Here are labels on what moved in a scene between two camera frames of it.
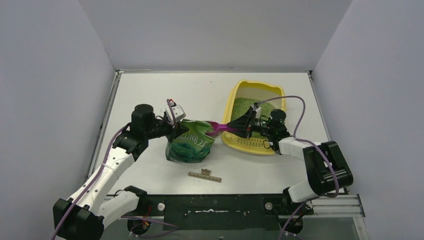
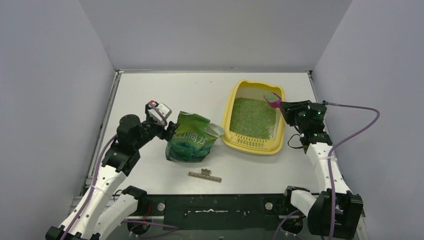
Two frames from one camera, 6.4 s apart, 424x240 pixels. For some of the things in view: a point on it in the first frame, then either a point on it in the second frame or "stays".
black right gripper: x=250 y=120 → x=289 y=110
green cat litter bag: x=193 y=145 stays
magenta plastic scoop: x=218 y=128 → x=273 y=99
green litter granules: x=241 y=105 stays
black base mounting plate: x=222 y=212 stays
